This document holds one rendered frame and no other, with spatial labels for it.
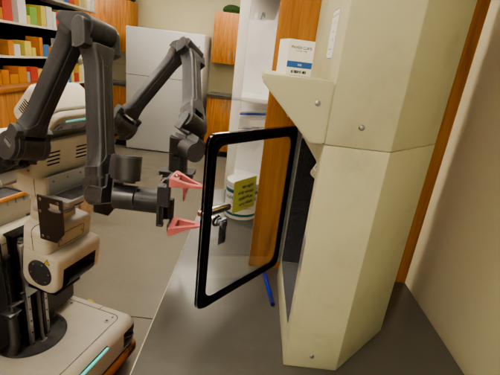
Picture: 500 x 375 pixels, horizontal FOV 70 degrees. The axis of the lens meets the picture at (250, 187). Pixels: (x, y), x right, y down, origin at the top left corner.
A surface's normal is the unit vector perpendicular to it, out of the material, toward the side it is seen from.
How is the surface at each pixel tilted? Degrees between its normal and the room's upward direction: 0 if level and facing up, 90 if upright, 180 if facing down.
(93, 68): 79
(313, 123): 90
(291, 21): 90
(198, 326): 0
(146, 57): 90
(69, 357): 0
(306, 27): 90
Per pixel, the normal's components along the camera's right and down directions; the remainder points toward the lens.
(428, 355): 0.11, -0.94
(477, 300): -0.99, -0.11
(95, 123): -0.38, 0.03
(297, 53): 0.26, 0.35
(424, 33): 0.68, 0.32
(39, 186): -0.30, 0.29
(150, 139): -0.03, 0.33
